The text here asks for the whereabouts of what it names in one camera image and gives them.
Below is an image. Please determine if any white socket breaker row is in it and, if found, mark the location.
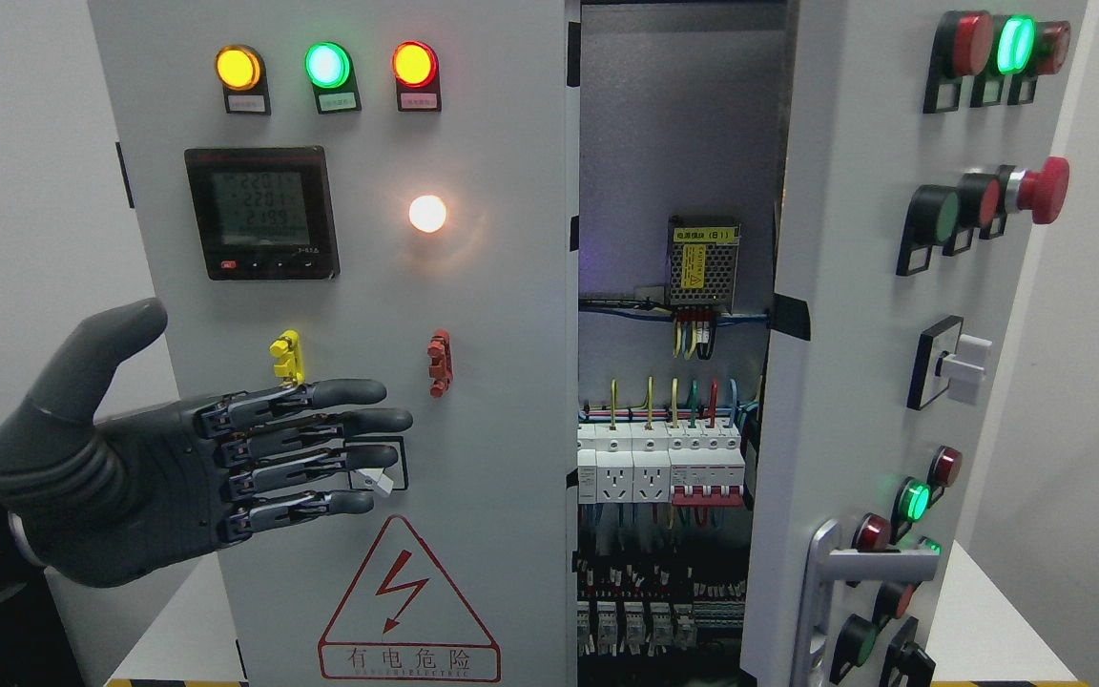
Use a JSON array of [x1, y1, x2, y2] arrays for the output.
[[576, 422, 671, 505]]

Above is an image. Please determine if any yellow terminal connector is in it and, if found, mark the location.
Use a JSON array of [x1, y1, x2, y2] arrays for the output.
[[269, 329, 306, 385]]

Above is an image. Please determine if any grey cabinet door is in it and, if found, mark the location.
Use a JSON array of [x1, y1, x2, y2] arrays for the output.
[[89, 1, 577, 686], [740, 1, 1088, 686]]

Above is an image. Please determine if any red indicator light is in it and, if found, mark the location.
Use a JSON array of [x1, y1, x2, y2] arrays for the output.
[[391, 40, 442, 112]]

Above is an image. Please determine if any black box on floor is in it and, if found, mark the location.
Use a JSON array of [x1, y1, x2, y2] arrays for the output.
[[0, 577, 84, 686]]

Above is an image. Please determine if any metal mesh power supply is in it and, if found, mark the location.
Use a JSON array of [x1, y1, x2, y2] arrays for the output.
[[667, 215, 741, 308]]

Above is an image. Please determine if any white selector switch right door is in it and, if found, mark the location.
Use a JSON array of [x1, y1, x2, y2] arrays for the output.
[[906, 315, 993, 410]]

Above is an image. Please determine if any red handled circuit breaker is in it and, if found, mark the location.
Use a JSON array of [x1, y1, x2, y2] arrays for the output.
[[668, 422, 745, 508]]

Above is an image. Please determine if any yellow indicator light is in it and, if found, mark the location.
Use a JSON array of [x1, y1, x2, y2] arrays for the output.
[[215, 44, 271, 115]]

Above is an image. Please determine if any red electric hazard sticker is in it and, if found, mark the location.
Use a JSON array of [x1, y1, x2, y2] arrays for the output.
[[318, 514, 502, 683]]

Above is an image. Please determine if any dark grey robot left hand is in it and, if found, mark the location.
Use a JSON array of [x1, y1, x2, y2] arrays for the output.
[[0, 299, 413, 588]]

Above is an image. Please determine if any green indicator light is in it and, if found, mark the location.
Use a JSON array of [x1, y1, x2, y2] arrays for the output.
[[302, 42, 362, 114]]

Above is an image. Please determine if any white rotary selector switch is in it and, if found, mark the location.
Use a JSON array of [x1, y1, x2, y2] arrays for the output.
[[343, 435, 408, 497]]

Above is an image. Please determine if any red terminal connector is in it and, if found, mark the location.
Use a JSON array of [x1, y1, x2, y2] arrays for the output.
[[426, 329, 454, 399]]

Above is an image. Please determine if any red emergency stop button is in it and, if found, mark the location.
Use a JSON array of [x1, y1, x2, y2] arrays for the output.
[[996, 156, 1072, 225]]

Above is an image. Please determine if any white glowing indicator light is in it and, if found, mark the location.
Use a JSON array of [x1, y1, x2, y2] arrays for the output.
[[408, 195, 448, 234]]

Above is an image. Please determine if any lower relay terminal row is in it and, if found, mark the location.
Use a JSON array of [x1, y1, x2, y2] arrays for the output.
[[571, 552, 750, 660]]

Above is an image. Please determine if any silver door handle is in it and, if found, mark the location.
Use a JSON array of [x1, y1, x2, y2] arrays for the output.
[[789, 519, 941, 686]]

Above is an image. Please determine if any black digital power meter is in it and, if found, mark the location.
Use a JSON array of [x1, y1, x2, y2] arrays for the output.
[[184, 145, 340, 280]]

